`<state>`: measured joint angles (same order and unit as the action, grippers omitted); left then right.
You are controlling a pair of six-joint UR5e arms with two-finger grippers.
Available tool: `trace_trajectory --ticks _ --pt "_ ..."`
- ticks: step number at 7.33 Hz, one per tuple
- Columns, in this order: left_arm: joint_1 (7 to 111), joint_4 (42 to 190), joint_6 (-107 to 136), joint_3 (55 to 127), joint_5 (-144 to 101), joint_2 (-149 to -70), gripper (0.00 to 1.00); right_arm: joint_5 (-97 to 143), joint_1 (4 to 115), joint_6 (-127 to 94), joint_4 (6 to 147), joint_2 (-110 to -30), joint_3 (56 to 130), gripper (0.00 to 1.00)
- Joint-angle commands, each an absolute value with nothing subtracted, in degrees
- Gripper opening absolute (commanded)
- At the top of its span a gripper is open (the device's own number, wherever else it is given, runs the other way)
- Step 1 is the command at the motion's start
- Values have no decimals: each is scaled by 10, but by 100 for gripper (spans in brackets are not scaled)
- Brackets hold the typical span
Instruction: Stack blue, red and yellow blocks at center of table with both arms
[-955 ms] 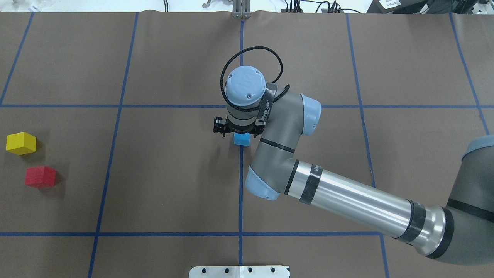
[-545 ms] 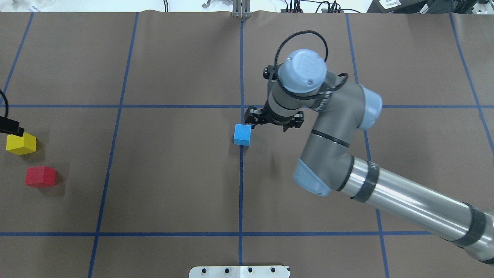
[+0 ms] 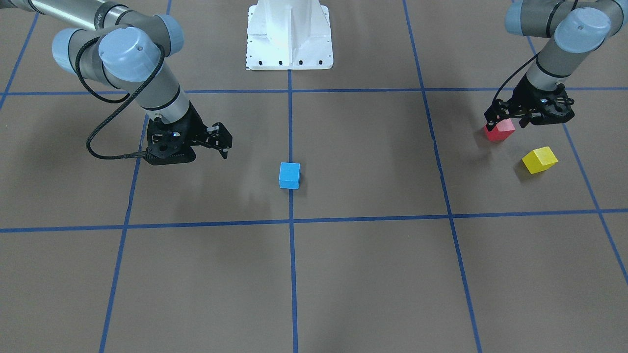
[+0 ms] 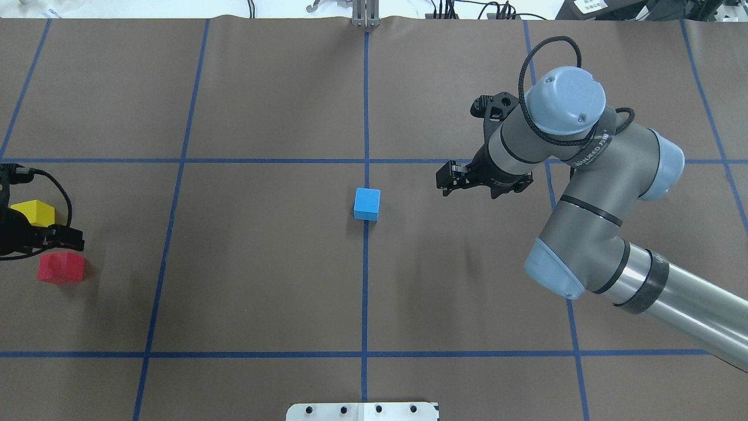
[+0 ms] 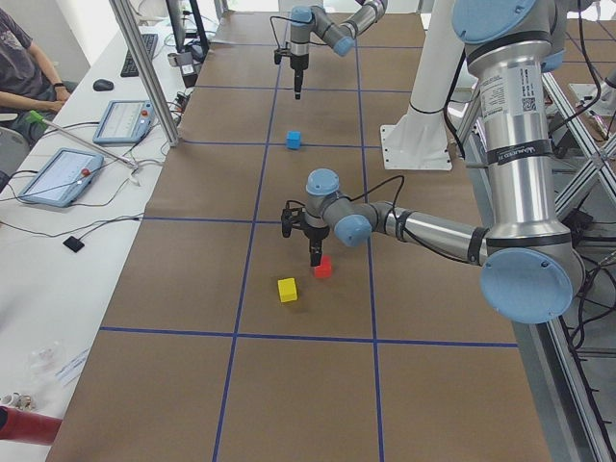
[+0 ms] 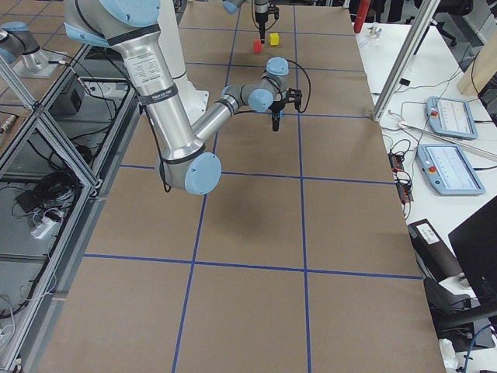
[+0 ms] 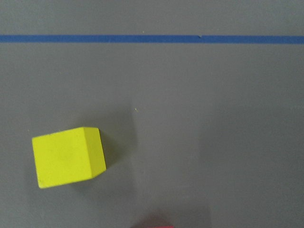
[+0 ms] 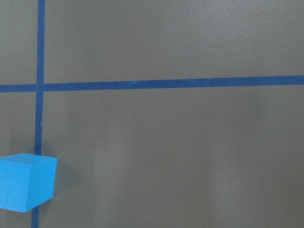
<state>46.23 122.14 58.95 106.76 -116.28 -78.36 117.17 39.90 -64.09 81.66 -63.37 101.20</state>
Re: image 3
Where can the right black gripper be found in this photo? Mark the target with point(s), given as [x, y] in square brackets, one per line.
[195, 125]

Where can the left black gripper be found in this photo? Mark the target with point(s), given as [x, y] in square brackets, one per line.
[528, 96]

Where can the red block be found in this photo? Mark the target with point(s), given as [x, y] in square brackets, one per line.
[501, 131]

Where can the yellow block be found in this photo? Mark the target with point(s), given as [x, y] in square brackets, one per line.
[539, 160]

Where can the blue block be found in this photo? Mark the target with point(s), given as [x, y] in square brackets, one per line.
[289, 177]

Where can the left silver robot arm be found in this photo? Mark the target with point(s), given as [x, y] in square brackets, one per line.
[574, 29]

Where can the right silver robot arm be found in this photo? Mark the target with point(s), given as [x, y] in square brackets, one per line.
[118, 55]

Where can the white camera mast pedestal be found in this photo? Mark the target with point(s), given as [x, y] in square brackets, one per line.
[289, 35]

